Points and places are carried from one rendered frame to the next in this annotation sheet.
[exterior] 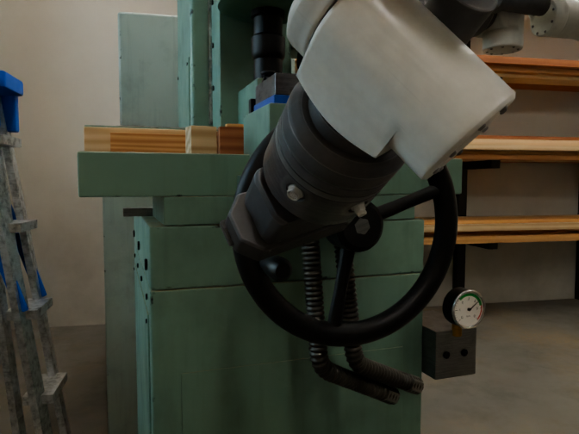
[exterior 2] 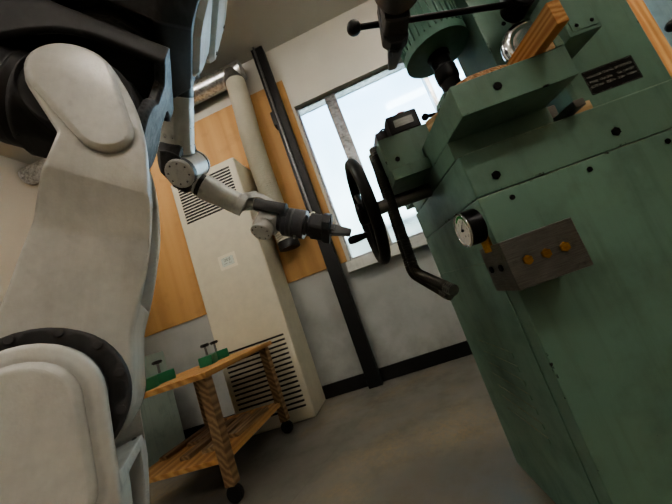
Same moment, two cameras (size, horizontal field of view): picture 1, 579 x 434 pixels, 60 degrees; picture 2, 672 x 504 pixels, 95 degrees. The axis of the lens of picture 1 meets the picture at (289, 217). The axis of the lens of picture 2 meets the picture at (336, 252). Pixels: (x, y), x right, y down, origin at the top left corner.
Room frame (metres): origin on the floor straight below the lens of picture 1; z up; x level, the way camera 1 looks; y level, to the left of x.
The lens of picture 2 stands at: (0.76, -0.86, 0.62)
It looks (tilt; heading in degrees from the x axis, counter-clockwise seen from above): 9 degrees up; 110
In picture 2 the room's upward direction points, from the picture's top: 20 degrees counter-clockwise
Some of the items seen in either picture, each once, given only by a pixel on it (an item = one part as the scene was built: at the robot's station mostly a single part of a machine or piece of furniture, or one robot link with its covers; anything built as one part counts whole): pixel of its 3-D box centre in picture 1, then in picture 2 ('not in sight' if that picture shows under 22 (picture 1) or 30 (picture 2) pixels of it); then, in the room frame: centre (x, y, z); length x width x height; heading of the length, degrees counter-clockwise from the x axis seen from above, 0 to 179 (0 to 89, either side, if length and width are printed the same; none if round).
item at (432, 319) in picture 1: (435, 342); (531, 256); (0.86, -0.26, 0.58); 0.12 x 0.08 x 0.08; 19
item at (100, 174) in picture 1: (283, 176); (440, 163); (0.80, 0.01, 0.87); 0.61 x 0.30 x 0.06; 109
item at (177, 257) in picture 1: (251, 233); (542, 170); (1.02, 0.08, 0.76); 0.57 x 0.45 x 0.09; 19
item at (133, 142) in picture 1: (290, 149); (478, 122); (0.92, 0.00, 0.92); 0.62 x 0.02 x 0.04; 109
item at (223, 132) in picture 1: (267, 143); not in sight; (0.85, 0.04, 0.92); 0.17 x 0.02 x 0.05; 109
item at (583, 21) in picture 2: not in sight; (560, 25); (1.13, -0.05, 1.02); 0.09 x 0.07 x 0.12; 109
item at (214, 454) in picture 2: not in sight; (208, 408); (-0.66, 0.39, 0.32); 0.66 x 0.57 x 0.64; 100
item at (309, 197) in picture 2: not in sight; (309, 203); (-0.06, 1.16, 1.35); 0.11 x 0.10 x 2.70; 12
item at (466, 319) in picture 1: (461, 313); (474, 232); (0.79, -0.28, 0.65); 0.06 x 0.04 x 0.08; 109
